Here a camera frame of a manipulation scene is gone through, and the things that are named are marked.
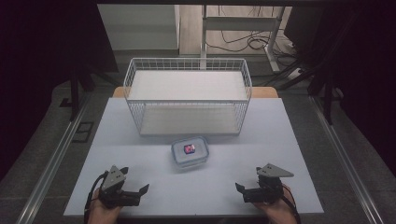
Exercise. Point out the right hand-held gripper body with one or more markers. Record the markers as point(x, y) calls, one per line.
point(270, 183)

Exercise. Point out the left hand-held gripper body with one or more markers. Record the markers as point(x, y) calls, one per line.
point(113, 180)

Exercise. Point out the clear plastic lidded container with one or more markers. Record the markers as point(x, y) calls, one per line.
point(180, 155)

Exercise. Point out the person's right hand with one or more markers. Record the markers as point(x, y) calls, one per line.
point(275, 211)

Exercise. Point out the person's left hand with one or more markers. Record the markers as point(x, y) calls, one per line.
point(101, 213)

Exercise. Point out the small red item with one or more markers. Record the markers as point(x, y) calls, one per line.
point(189, 148)

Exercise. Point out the wooden table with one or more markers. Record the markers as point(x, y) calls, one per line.
point(264, 92)

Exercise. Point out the black stand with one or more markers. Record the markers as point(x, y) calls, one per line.
point(74, 93)
point(327, 90)

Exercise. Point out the black floor bracket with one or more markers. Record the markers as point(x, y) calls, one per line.
point(83, 132)

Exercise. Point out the metal floor rail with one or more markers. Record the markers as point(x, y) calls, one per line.
point(53, 161)
point(345, 161)

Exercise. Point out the white metal desk frame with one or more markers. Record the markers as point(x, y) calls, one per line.
point(239, 23)

